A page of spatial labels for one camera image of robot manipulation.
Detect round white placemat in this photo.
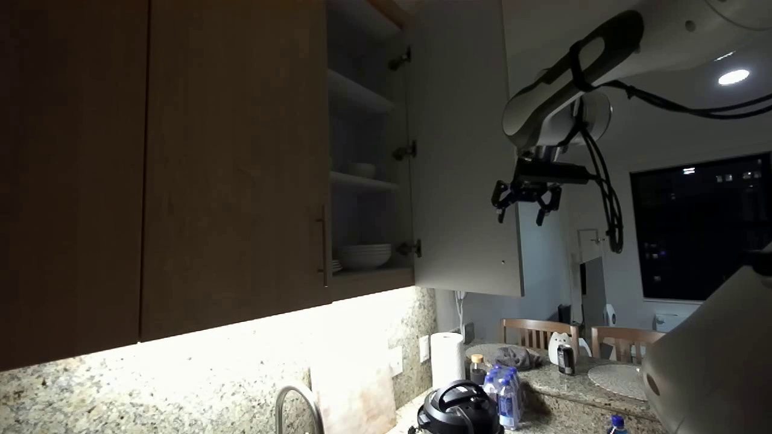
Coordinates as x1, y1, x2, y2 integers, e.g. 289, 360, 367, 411
583, 360, 652, 403

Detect wooden dining chair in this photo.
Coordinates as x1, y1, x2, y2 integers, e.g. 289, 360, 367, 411
499, 316, 583, 366
589, 323, 670, 375

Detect large white bowl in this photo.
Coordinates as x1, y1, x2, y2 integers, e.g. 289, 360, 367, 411
337, 241, 395, 274

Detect blue plastic bag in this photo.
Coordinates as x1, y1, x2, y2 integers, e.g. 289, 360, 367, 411
480, 360, 525, 434

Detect white kettle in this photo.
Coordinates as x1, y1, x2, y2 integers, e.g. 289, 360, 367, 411
544, 328, 596, 380

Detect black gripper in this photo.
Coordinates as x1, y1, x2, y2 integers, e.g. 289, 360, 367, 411
489, 176, 564, 229

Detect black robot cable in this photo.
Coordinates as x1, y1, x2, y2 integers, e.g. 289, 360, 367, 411
575, 76, 772, 255

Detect white paper towel roll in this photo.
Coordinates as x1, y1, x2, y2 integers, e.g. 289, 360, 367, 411
426, 328, 467, 392

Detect round ceiling light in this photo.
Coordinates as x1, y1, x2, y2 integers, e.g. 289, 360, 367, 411
713, 66, 755, 90

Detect grey standing panel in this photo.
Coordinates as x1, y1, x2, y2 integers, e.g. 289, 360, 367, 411
571, 227, 609, 333

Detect cabinet interior with shelves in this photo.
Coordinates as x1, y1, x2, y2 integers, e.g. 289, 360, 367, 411
325, 0, 420, 296

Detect metal kitchen faucet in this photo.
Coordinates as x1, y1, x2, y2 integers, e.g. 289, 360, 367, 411
273, 383, 325, 434

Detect dark window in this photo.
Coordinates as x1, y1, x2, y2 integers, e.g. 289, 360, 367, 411
628, 151, 772, 304

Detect wooden cutting board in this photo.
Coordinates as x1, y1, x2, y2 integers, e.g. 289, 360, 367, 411
306, 364, 397, 434

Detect metal cabinet door handle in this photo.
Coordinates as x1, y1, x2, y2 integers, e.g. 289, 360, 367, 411
313, 211, 330, 287

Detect wide wooden cabinet door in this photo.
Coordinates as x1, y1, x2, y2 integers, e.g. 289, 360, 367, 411
140, 0, 333, 333

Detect white wall phone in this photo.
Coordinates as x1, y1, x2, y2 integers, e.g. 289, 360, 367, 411
451, 293, 471, 346

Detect round grey plate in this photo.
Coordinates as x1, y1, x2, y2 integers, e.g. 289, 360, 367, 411
462, 342, 542, 375

